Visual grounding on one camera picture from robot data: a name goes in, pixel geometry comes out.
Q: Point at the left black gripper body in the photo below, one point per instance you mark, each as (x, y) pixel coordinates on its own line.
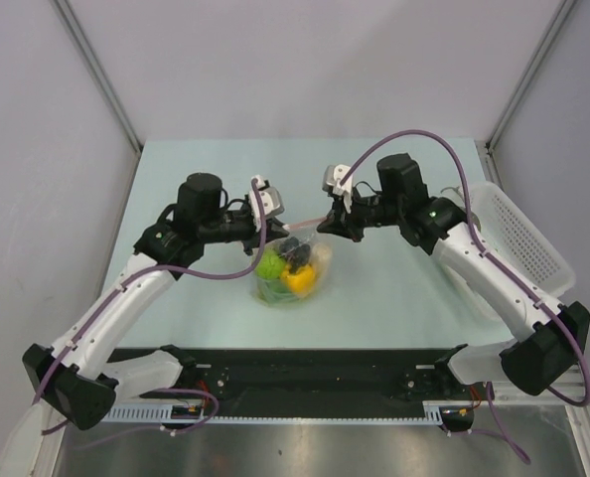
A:
(231, 226)

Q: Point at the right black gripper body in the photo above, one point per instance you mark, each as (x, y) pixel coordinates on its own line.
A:
(377, 211)

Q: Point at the dark purple grapes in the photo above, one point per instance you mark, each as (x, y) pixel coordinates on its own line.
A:
(295, 252)

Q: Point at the green lime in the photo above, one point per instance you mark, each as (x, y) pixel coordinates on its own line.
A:
(270, 266)

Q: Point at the clear pink zip top bag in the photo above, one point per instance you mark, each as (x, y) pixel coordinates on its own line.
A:
(305, 232)

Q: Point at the yellow bell pepper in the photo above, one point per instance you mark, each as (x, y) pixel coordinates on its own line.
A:
(301, 281)

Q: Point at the green lettuce cabbage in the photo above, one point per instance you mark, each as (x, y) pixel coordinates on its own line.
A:
(275, 292)

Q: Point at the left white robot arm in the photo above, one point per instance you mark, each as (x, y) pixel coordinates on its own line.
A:
(74, 377)

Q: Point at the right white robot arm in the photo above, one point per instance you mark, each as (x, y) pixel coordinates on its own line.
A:
(547, 334)

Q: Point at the green netted melon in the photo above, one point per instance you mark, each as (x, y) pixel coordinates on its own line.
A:
(456, 195)

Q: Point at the white perforated plastic basket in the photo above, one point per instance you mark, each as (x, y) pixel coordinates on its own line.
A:
(515, 238)

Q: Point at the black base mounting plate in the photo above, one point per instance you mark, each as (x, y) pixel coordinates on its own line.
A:
(331, 382)

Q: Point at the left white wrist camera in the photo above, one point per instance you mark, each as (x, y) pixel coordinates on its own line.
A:
(264, 198)

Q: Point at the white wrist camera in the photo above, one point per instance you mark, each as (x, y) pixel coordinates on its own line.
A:
(264, 198)
(338, 184)

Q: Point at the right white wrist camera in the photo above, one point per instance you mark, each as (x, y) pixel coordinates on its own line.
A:
(338, 184)

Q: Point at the white slotted cable duct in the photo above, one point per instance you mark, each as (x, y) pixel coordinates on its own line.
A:
(184, 414)

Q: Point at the aluminium frame rail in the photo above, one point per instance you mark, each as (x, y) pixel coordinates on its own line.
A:
(570, 384)

